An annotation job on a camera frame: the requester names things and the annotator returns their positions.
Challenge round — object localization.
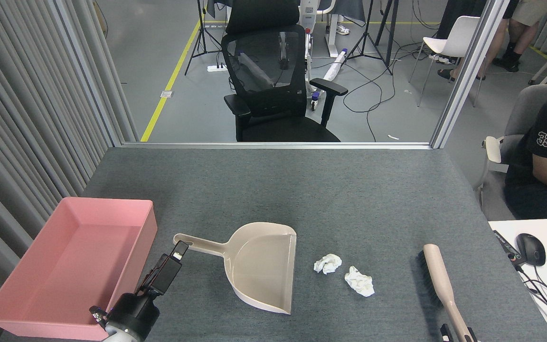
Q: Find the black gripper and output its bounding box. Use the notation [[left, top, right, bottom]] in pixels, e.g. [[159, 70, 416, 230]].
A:
[[107, 241, 189, 341]]

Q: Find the beige brush with black bristles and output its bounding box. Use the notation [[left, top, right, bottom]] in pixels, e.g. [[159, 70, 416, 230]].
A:
[[418, 244, 473, 342]]

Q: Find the white paper ball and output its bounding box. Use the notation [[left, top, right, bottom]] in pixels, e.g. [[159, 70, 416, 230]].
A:
[[344, 266, 376, 298], [313, 254, 343, 275]]

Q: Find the beige plastic dustpan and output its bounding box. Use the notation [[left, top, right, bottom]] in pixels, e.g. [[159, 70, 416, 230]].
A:
[[173, 222, 298, 315]]

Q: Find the pink plastic bin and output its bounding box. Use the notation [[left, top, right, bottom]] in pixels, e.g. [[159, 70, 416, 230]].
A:
[[0, 197, 158, 342]]

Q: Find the small black device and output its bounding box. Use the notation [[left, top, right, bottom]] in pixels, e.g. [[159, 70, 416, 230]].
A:
[[493, 230, 527, 266]]

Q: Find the black computer mouse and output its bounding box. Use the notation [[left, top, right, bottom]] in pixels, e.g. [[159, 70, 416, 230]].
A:
[[516, 233, 547, 266]]

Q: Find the black mesh office chair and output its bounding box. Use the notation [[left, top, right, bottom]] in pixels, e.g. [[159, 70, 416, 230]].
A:
[[221, 0, 349, 142]]

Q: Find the grey chair with white armrest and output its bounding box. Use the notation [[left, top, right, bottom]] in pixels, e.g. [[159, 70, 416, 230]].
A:
[[475, 70, 547, 221]]

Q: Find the black tripod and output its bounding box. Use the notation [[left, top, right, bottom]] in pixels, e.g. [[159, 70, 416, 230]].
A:
[[184, 0, 224, 76], [346, 0, 400, 76]]

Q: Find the person on white chair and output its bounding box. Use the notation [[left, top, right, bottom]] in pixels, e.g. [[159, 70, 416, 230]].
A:
[[436, 0, 489, 82]]

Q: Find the white plastic chair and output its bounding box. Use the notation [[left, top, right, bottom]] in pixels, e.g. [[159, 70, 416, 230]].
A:
[[409, 16, 485, 107]]

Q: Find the white stand on wheels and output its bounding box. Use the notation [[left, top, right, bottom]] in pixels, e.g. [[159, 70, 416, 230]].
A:
[[299, 0, 345, 111]]

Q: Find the standing person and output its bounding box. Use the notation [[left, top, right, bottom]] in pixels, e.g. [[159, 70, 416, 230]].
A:
[[492, 0, 547, 73]]

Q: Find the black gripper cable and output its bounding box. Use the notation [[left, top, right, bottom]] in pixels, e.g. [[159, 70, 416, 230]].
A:
[[89, 305, 110, 326]]

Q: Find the black desk cable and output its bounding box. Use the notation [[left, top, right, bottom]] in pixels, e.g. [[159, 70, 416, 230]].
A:
[[513, 264, 547, 316]]

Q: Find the silver table edge rail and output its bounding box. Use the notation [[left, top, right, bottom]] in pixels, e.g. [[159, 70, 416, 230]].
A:
[[121, 141, 433, 150]]

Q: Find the black floor cable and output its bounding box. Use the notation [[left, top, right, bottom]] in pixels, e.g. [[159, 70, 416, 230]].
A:
[[342, 43, 426, 142]]

